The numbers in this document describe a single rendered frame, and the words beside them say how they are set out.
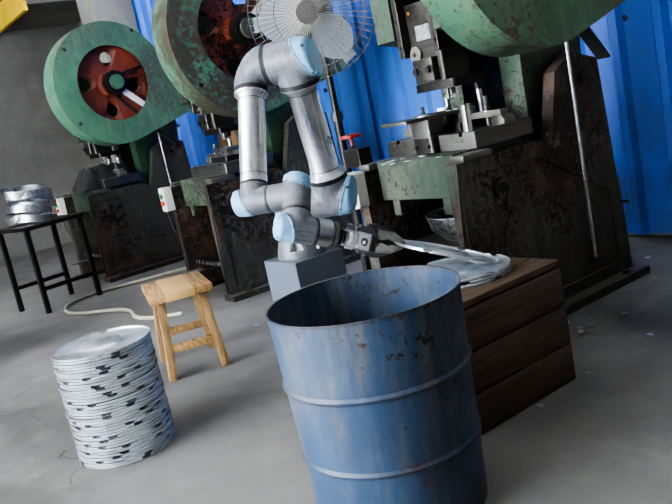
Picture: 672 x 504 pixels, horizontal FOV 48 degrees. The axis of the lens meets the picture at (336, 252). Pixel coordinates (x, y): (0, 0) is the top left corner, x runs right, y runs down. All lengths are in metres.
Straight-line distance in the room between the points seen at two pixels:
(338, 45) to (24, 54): 5.95
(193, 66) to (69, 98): 1.71
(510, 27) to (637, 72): 1.40
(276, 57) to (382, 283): 0.71
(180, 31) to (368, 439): 2.61
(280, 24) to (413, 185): 1.16
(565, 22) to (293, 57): 0.93
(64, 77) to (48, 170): 3.69
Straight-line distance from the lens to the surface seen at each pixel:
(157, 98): 5.54
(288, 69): 2.10
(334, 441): 1.52
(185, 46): 3.72
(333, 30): 3.45
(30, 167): 8.86
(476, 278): 1.98
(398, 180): 2.73
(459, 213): 2.47
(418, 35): 2.78
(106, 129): 5.35
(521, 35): 2.40
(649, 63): 3.64
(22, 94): 8.93
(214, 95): 3.74
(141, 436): 2.30
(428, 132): 2.67
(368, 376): 1.43
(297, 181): 1.98
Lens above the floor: 0.87
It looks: 11 degrees down
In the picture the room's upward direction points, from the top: 12 degrees counter-clockwise
